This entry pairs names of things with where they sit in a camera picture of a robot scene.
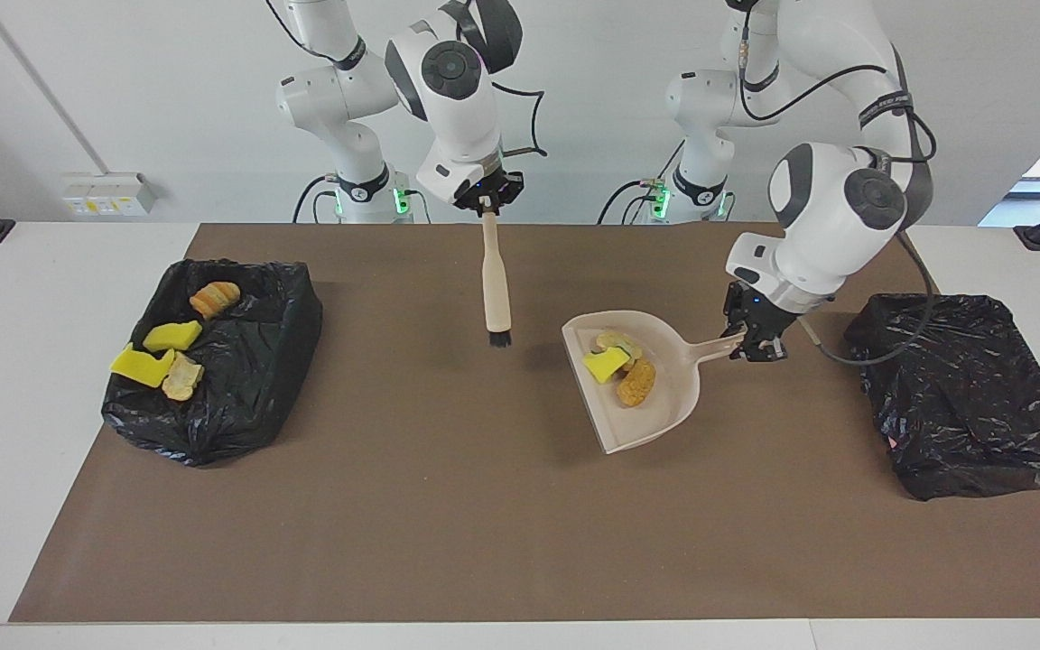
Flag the brown oval bread roll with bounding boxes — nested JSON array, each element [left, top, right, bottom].
[[615, 357, 657, 408]]

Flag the black right base cable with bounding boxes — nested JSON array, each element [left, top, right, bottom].
[[292, 174, 432, 225]]

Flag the beige hand brush black bristles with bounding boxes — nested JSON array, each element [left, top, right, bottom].
[[481, 208, 515, 349]]

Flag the striped bread slice beige side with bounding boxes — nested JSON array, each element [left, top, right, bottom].
[[162, 352, 206, 403]]

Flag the notched yellow sponge piece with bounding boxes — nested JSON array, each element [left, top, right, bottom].
[[110, 342, 177, 390]]

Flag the white wall socket strip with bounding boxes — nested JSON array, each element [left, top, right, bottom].
[[61, 172, 158, 218]]

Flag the beige plastic dustpan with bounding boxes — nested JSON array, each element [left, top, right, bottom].
[[562, 310, 748, 455]]

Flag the yellow sponge wedge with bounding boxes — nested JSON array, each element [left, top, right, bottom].
[[142, 320, 204, 353]]

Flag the small yellow sponge piece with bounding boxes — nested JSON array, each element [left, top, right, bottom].
[[582, 348, 634, 384]]

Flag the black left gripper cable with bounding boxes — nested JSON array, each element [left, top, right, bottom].
[[737, 18, 941, 367]]

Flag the black bag lined bin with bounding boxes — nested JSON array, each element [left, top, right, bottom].
[[101, 258, 324, 468], [843, 292, 1040, 502]]

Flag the black base cable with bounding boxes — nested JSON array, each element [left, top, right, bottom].
[[292, 174, 432, 225], [597, 135, 689, 225]]

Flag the brown table mat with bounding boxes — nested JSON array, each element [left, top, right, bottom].
[[8, 223, 1040, 624]]

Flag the pale beige bread chunk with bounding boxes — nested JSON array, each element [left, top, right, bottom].
[[594, 330, 643, 362]]

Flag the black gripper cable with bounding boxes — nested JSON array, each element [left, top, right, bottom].
[[484, 79, 548, 159], [737, 18, 941, 367]]

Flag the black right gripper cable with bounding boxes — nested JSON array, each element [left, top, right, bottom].
[[484, 79, 548, 159]]

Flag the orange striped croissant piece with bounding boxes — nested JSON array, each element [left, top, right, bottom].
[[189, 281, 241, 320]]

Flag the black left base cable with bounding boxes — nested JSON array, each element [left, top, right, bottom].
[[597, 135, 689, 225]]

